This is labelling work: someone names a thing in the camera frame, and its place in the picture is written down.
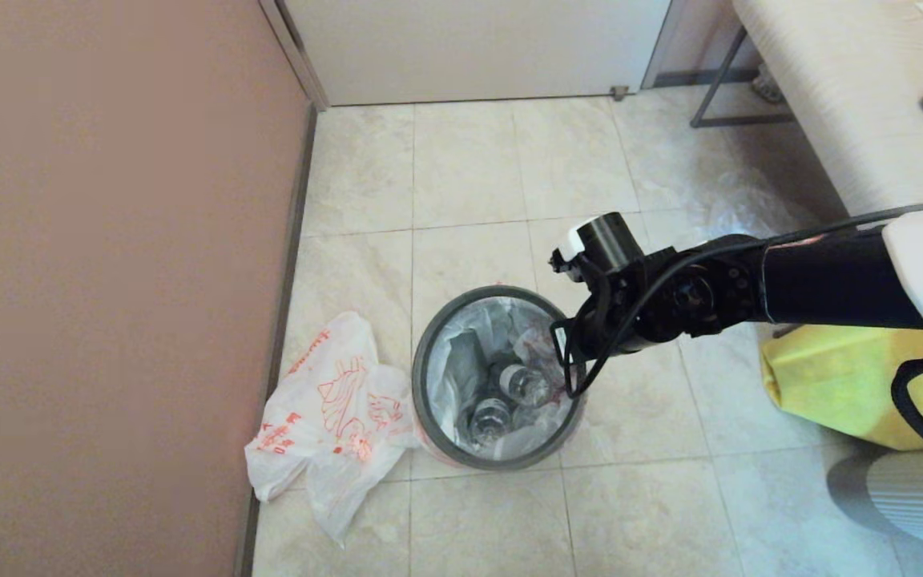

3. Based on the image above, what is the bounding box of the red-printed trash bag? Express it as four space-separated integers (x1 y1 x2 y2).
415 293 586 474

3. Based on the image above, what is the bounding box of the yellow fabric tote bag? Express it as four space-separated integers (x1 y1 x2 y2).
760 325 923 451

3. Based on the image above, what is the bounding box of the clear crumpled plastic bag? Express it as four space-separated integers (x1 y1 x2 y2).
698 164 831 241

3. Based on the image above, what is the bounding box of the white door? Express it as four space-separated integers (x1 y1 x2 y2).
261 0 675 109

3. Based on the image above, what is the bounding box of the grey bin rim ring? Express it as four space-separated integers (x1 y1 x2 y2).
412 286 588 471

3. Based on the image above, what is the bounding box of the small white grey object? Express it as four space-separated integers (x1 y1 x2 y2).
752 63 787 105

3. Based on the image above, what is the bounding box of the pink fabric partition panel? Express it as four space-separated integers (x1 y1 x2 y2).
0 0 318 577

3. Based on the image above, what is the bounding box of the clear plastic bottle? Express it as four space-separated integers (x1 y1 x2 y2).
500 365 550 408
468 399 514 446

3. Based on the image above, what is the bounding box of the beige table with metal legs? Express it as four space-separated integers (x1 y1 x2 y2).
690 0 923 221

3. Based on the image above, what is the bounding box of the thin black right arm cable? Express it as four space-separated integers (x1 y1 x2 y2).
550 199 923 399

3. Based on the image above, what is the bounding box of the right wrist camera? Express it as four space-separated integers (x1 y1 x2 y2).
551 212 645 281

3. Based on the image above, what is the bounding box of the white red-printed plastic bag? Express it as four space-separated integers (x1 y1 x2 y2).
244 311 418 550

